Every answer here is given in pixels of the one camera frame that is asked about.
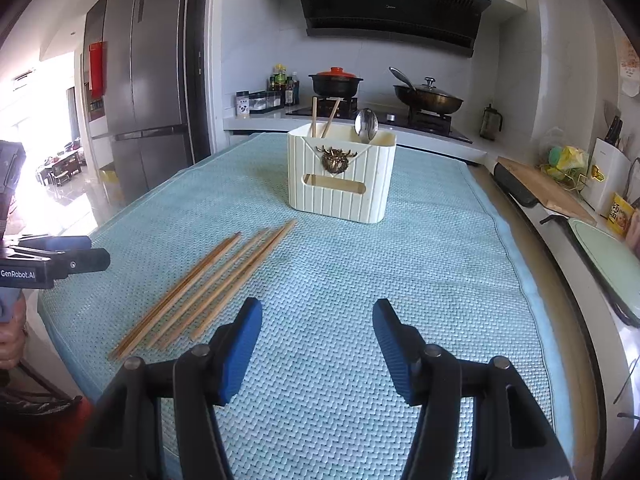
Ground wooden chopstick six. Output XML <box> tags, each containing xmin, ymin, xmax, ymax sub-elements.
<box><xmin>148</xmin><ymin>228</ymin><xmax>283</xmax><ymax>349</ymax></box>

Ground wooden chopstick eight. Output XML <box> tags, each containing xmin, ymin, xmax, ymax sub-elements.
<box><xmin>190</xmin><ymin>219</ymin><xmax>296</xmax><ymax>340</ymax></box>

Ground wooden chopstick seven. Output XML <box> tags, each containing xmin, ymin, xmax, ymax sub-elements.
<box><xmin>160</xmin><ymin>219</ymin><xmax>296</xmax><ymax>350</ymax></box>

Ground wooden chopstick three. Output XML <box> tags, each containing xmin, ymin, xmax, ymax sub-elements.
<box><xmin>106</xmin><ymin>231</ymin><xmax>242</xmax><ymax>359</ymax></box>

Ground large steel spoon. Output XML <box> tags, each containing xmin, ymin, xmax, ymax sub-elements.
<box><xmin>354</xmin><ymin>108</ymin><xmax>378</xmax><ymax>144</ymax></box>

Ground wooden chopstick two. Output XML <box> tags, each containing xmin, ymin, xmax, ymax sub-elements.
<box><xmin>320</xmin><ymin>99</ymin><xmax>342</xmax><ymax>139</ymax></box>

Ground wooden chopstick one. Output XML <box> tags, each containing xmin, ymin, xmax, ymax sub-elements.
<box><xmin>311</xmin><ymin>96</ymin><xmax>318</xmax><ymax>138</ymax></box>

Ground person left hand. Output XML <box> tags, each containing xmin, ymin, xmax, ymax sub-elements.
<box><xmin>0</xmin><ymin>292</ymin><xmax>27</xmax><ymax>370</ymax></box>

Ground light blue woven table mat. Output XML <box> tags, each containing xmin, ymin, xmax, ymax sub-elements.
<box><xmin>38</xmin><ymin>133</ymin><xmax>575</xmax><ymax>479</ymax></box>

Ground red hanging decoration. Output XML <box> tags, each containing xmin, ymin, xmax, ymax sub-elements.
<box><xmin>88</xmin><ymin>41</ymin><xmax>105</xmax><ymax>100</ymax></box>

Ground cream utensil holder box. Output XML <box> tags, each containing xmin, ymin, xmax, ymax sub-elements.
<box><xmin>288</xmin><ymin>122</ymin><xmax>396</xmax><ymax>224</ymax></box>

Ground grey double door refrigerator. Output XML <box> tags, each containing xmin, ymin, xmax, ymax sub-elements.
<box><xmin>85</xmin><ymin>0</ymin><xmax>212</xmax><ymax>203</ymax></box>

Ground wooden cutting board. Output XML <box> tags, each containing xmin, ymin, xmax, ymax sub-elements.
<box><xmin>492</xmin><ymin>156</ymin><xmax>597</xmax><ymax>226</ymax></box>

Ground white spice jar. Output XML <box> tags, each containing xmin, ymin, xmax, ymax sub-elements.
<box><xmin>235</xmin><ymin>91</ymin><xmax>250</xmax><ymax>118</ymax></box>

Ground green cutting board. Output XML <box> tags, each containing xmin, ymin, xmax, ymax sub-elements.
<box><xmin>540</xmin><ymin>214</ymin><xmax>639</xmax><ymax>328</ymax></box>

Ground black spice rack tray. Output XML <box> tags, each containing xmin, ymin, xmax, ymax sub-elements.
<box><xmin>248</xmin><ymin>90</ymin><xmax>284</xmax><ymax>115</ymax></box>

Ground black gas cooktop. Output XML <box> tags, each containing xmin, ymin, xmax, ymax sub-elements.
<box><xmin>285</xmin><ymin>98</ymin><xmax>472</xmax><ymax>144</ymax></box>

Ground dark glass jug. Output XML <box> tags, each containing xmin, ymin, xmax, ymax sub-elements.
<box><xmin>480</xmin><ymin>104</ymin><xmax>503</xmax><ymax>141</ymax></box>

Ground yellow green cloth bag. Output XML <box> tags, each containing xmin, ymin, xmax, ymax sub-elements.
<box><xmin>540</xmin><ymin>145</ymin><xmax>588</xmax><ymax>188</ymax></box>

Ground black wok with glass lid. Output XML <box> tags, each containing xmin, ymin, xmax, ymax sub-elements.
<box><xmin>388</xmin><ymin>66</ymin><xmax>463</xmax><ymax>116</ymax></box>

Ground yellow snack packet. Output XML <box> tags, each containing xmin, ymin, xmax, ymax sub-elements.
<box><xmin>606</xmin><ymin>193</ymin><xmax>636</xmax><ymax>237</ymax></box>

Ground sauce bottles group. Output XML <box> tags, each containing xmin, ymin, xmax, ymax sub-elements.
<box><xmin>268</xmin><ymin>64</ymin><xmax>299</xmax><ymax>106</ymax></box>

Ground black pot with red lid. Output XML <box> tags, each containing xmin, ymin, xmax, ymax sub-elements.
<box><xmin>309</xmin><ymin>67</ymin><xmax>362</xmax><ymax>99</ymax></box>

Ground black range hood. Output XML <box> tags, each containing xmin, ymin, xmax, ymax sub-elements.
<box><xmin>300</xmin><ymin>0</ymin><xmax>491</xmax><ymax>58</ymax></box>

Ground hanging wall calendar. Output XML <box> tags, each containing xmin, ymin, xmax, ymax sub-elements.
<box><xmin>620</xmin><ymin>39</ymin><xmax>640</xmax><ymax>98</ymax></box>

